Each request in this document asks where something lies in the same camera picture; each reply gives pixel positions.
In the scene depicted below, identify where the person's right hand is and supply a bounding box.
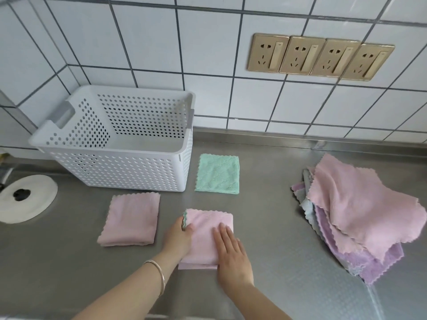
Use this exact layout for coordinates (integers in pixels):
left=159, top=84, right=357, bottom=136
left=213, top=223, right=255, bottom=292

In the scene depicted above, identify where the person's left hand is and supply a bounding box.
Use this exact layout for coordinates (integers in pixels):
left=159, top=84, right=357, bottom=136
left=159, top=218, right=195, bottom=264

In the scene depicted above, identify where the pink cloth green edge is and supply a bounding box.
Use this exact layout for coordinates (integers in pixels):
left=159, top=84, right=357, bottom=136
left=177, top=208, right=234, bottom=271

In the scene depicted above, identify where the person's right forearm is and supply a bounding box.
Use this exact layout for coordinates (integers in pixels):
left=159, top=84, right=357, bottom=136
left=218, top=281, right=294, bottom=320

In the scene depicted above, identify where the person's left forearm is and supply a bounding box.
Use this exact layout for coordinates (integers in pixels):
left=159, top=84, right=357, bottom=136
left=71, top=254, right=178, bottom=320

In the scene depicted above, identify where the unfolded light blue cloth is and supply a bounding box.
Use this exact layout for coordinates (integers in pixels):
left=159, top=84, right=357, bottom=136
left=300, top=200, right=326, bottom=234

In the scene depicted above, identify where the unfolded grey cloth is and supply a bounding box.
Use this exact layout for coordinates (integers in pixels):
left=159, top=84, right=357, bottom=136
left=302, top=167, right=316, bottom=205

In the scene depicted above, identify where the white perforated plastic basket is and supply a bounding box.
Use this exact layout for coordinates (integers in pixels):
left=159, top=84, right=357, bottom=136
left=28, top=84, right=196, bottom=193

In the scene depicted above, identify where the large unfolded pink cloth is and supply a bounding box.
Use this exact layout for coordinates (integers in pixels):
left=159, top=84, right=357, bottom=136
left=306, top=153, right=427, bottom=262

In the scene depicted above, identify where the unfolded purple cloth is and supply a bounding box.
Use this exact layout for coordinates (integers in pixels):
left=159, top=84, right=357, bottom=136
left=314, top=206, right=405, bottom=286

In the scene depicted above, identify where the white round lid black knob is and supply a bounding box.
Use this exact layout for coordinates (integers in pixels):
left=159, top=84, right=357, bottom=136
left=0, top=174, right=58, bottom=224

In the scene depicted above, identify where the silver bracelet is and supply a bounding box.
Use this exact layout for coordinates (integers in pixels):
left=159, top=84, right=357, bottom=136
left=142, top=259, right=167, bottom=298

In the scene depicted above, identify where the gold wall socket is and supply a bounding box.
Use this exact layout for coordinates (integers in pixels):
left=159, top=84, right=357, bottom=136
left=310, top=38, right=361, bottom=78
left=247, top=33, right=290, bottom=73
left=340, top=43, right=396, bottom=82
left=279, top=36, right=326, bottom=75

